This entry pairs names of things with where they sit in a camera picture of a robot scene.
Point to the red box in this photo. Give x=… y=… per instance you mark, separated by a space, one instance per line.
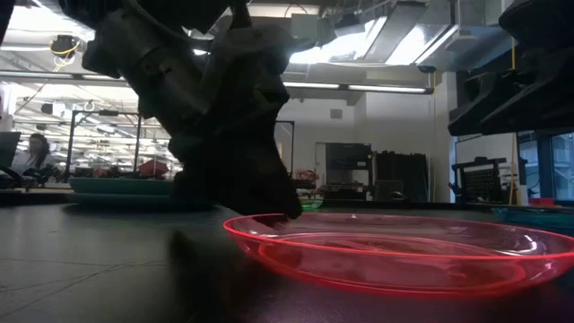
x=543 y=201

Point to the green transparent plastic plate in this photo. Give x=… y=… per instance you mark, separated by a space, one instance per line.
x=311 y=205

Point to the dark computer monitor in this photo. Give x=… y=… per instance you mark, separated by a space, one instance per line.
x=9 y=150

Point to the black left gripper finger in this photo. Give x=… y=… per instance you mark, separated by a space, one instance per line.
x=211 y=193
x=275 y=197

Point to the dark window frame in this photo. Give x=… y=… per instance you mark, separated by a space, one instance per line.
x=545 y=166

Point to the blue plastic plate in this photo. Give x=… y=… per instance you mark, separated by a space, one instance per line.
x=538 y=219

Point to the person beside monitor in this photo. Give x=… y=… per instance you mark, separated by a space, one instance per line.
x=33 y=157

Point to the black cabinet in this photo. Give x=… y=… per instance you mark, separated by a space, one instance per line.
x=401 y=172

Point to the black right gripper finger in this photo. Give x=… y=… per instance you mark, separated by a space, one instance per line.
x=502 y=85
x=507 y=119

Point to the dark shelf unit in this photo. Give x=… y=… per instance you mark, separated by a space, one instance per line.
x=349 y=170

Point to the teal plastic plate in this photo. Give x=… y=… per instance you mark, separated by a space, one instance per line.
x=116 y=186

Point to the black frame with camera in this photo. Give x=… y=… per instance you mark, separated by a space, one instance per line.
x=292 y=148

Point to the long ceiling light bar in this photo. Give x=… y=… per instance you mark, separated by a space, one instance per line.
x=359 y=86

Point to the black perforated cart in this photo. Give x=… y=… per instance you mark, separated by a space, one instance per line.
x=482 y=179

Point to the black metal frame stand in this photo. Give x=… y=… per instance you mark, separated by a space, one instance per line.
x=70 y=143

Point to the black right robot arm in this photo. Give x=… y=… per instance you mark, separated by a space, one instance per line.
x=545 y=18

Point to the red transparent plastic plate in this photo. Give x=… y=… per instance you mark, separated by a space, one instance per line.
x=403 y=260

